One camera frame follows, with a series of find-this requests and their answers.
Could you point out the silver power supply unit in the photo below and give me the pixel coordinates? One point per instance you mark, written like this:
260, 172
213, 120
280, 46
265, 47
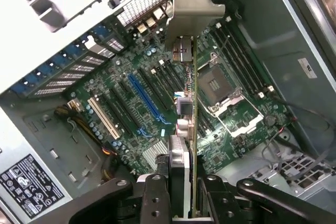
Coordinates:
39, 134

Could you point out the white case sticker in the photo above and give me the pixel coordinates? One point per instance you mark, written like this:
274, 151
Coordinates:
307, 68

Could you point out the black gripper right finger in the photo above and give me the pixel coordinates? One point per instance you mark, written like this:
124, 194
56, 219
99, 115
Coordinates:
215, 203

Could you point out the blue expansion slot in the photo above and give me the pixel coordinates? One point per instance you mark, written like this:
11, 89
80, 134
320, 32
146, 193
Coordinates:
144, 95

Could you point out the silver perforated disk bay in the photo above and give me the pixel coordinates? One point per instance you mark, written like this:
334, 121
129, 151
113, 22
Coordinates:
296, 166

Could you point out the white PCI slot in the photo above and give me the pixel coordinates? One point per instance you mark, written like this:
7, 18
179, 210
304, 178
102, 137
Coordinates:
105, 119

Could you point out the CPU socket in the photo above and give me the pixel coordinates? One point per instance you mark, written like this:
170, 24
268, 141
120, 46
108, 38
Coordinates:
215, 85

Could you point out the open black PC case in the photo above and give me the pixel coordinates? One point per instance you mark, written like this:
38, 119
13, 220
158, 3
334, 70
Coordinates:
275, 37

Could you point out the round coin battery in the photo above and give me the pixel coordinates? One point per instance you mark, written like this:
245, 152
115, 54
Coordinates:
269, 120

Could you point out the silver chipset heatsink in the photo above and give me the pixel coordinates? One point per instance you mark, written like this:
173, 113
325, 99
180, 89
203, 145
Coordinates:
152, 155

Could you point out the green motherboard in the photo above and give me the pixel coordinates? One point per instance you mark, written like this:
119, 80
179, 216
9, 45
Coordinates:
223, 150

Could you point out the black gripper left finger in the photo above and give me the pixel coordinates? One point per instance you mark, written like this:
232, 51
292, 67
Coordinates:
155, 200

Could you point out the black RAM slot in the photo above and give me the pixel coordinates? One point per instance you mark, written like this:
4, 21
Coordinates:
233, 61
249, 58

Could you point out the black expansion slot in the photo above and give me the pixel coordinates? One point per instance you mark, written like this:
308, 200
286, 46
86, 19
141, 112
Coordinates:
153, 90
122, 111

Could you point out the black power supply label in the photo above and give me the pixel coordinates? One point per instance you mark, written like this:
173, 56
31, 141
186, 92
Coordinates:
31, 186

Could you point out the metal socket cover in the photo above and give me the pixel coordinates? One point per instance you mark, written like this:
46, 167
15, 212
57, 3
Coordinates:
237, 96

